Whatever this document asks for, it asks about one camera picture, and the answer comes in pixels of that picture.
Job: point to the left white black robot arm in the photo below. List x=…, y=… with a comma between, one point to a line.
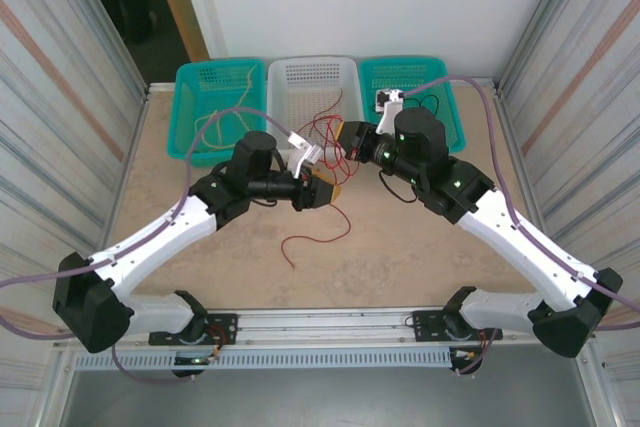
x=160, y=237

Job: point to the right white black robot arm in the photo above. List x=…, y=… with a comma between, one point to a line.
x=525, y=242

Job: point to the white plastic basket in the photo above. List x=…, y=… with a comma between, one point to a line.
x=310, y=82

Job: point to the teal plastic basket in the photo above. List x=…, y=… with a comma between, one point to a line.
x=425, y=72
x=185, y=97

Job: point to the aluminium rail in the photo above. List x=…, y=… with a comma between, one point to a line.
x=325, y=327

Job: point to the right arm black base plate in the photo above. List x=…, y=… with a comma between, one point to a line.
x=425, y=327

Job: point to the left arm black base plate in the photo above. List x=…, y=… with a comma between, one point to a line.
x=225, y=329

